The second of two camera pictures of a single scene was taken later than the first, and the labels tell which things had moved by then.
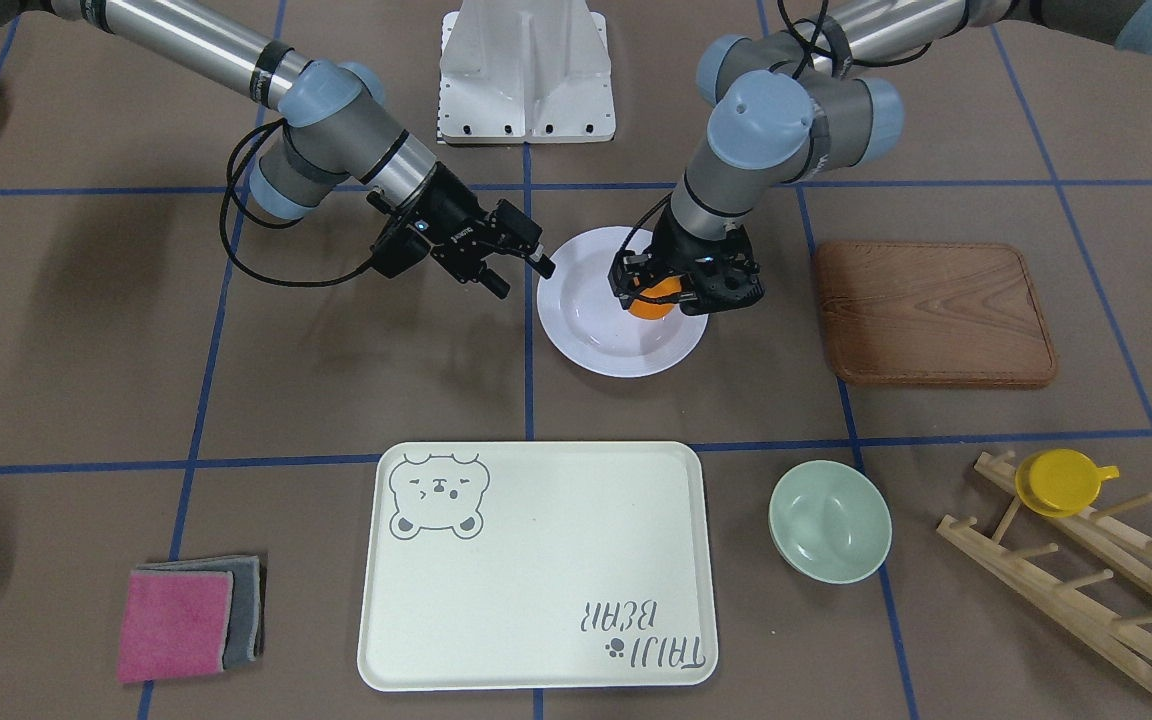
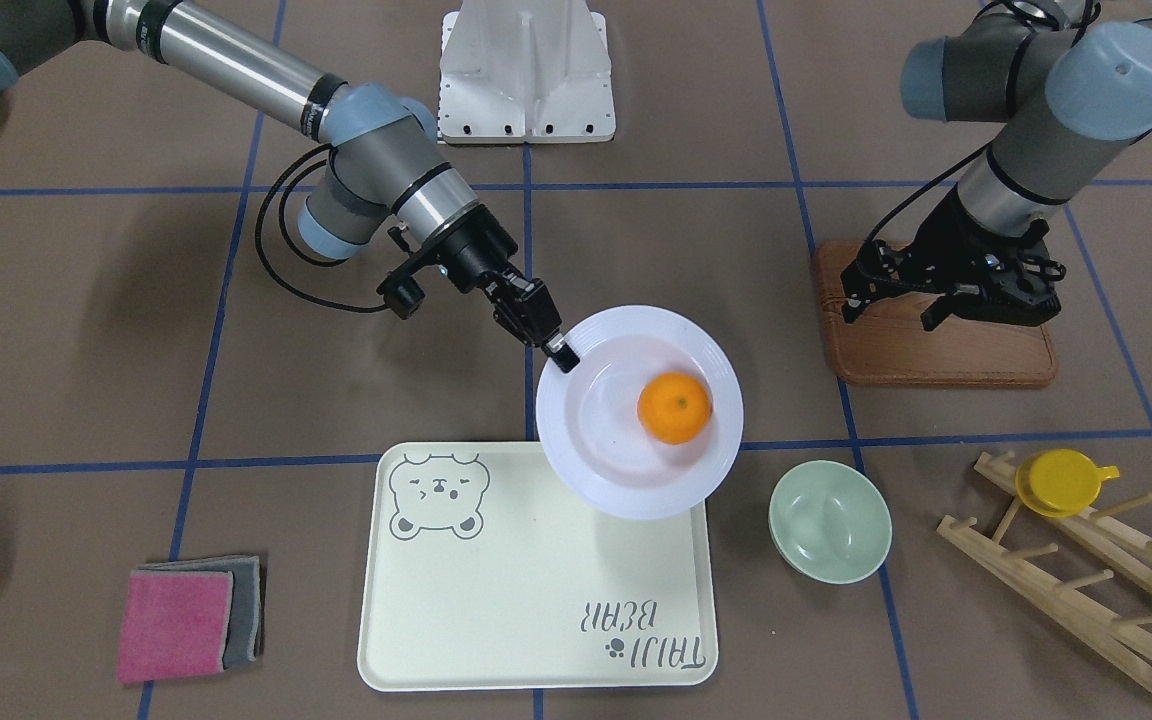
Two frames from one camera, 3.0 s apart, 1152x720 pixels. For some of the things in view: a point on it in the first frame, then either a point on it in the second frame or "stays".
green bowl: (830, 521) stays
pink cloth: (175, 623) stays
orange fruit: (654, 311) to (674, 407)
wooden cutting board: (933, 314) stays
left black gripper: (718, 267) to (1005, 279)
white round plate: (594, 334) to (588, 424)
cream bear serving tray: (537, 565) stays
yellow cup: (1060, 483) stays
